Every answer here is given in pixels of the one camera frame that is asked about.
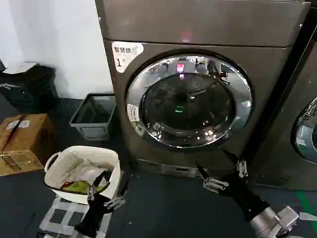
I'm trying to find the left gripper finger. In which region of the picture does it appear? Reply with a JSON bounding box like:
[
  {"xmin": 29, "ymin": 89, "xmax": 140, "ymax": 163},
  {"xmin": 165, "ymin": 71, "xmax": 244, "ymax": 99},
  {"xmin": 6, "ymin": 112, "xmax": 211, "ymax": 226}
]
[
  {"xmin": 103, "ymin": 175, "xmax": 130, "ymax": 208},
  {"xmin": 87, "ymin": 171, "xmax": 107, "ymax": 202}
]

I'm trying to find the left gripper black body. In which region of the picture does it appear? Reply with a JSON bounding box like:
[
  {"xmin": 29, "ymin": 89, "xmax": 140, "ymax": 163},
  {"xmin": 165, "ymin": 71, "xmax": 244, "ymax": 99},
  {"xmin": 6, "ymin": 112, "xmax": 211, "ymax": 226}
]
[{"xmin": 74, "ymin": 192, "xmax": 112, "ymax": 238}]

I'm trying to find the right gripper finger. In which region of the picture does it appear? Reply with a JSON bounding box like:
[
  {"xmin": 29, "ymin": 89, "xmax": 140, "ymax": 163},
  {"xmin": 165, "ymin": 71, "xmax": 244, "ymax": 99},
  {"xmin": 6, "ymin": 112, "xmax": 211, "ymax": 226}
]
[
  {"xmin": 195, "ymin": 161, "xmax": 229, "ymax": 192},
  {"xmin": 222, "ymin": 148, "xmax": 249, "ymax": 178}
]

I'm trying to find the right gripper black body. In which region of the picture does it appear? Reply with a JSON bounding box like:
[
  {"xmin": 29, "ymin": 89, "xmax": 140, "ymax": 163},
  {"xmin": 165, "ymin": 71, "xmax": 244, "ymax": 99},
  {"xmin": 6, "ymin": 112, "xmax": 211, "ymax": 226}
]
[{"xmin": 215, "ymin": 173, "xmax": 271, "ymax": 224}]

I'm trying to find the green garment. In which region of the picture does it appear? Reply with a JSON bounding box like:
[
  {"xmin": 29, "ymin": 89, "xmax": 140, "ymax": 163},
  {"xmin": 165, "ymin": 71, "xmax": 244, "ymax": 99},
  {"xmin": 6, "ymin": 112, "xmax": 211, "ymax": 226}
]
[{"xmin": 62, "ymin": 180, "xmax": 105, "ymax": 194}]

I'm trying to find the white garment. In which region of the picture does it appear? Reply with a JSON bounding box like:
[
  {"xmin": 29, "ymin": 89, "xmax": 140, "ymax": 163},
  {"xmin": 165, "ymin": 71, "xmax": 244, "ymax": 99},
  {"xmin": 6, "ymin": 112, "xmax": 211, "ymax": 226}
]
[{"xmin": 60, "ymin": 160, "xmax": 107, "ymax": 189}]

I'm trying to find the black garment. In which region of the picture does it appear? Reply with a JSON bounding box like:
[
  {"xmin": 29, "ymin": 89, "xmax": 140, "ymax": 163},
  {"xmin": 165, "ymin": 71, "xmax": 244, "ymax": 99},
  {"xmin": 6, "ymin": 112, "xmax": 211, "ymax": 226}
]
[{"xmin": 98, "ymin": 170, "xmax": 113, "ymax": 187}]

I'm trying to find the white perforated laundry basket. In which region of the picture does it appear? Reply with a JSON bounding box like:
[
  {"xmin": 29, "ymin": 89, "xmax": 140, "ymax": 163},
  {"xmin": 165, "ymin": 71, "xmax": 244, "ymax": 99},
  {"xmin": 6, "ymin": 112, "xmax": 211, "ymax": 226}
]
[{"xmin": 44, "ymin": 145, "xmax": 122, "ymax": 205}]

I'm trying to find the clear checkered floor mat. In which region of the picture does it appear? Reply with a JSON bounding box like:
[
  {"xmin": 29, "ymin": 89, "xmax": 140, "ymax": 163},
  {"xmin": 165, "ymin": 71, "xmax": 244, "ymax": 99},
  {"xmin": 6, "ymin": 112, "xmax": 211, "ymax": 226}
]
[{"xmin": 39, "ymin": 195, "xmax": 112, "ymax": 238}]

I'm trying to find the grey dryer without number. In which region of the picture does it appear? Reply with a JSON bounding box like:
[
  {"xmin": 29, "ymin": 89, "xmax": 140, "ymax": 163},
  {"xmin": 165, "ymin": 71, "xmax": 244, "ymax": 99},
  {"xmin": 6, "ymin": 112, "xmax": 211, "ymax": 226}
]
[{"xmin": 247, "ymin": 23, "xmax": 317, "ymax": 192}]

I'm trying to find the green floor tape strip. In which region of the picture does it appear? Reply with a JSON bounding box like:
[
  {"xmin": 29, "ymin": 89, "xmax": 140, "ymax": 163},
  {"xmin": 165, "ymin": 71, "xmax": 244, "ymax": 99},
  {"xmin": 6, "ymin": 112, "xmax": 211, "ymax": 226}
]
[{"xmin": 296, "ymin": 190, "xmax": 317, "ymax": 214}]

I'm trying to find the grey plastic crate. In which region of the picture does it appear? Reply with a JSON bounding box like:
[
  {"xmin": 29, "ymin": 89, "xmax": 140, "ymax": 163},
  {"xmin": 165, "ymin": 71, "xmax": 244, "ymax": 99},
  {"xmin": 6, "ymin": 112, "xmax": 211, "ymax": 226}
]
[{"xmin": 69, "ymin": 93, "xmax": 118, "ymax": 142}]

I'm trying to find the chrome-rimmed glass dryer door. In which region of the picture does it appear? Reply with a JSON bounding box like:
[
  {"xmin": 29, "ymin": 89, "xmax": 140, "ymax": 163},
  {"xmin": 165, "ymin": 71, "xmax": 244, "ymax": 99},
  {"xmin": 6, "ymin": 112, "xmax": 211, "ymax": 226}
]
[{"xmin": 293, "ymin": 96, "xmax": 317, "ymax": 165}]

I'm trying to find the round glass dryer door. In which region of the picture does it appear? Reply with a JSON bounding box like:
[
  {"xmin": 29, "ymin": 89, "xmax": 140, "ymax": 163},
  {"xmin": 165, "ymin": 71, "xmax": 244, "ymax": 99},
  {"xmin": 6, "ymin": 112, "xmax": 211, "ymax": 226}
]
[{"xmin": 125, "ymin": 49, "xmax": 254, "ymax": 153}]

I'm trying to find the brown cardboard box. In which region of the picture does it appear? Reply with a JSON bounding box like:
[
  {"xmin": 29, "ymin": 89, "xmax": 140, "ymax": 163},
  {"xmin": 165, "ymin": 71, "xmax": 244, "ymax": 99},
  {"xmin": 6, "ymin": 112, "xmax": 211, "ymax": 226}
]
[{"xmin": 0, "ymin": 113, "xmax": 56, "ymax": 178}]

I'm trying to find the white flat sheet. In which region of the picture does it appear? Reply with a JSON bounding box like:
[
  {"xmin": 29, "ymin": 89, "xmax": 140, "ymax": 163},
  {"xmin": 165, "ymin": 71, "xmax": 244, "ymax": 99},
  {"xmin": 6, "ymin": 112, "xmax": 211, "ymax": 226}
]
[{"xmin": 2, "ymin": 60, "xmax": 38, "ymax": 74}]

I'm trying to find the grey dryer numbered one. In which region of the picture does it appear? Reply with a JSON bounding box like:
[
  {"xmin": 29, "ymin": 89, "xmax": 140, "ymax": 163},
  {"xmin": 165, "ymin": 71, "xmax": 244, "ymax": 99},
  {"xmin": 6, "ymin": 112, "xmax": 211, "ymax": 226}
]
[{"xmin": 95, "ymin": 0, "xmax": 312, "ymax": 178}]

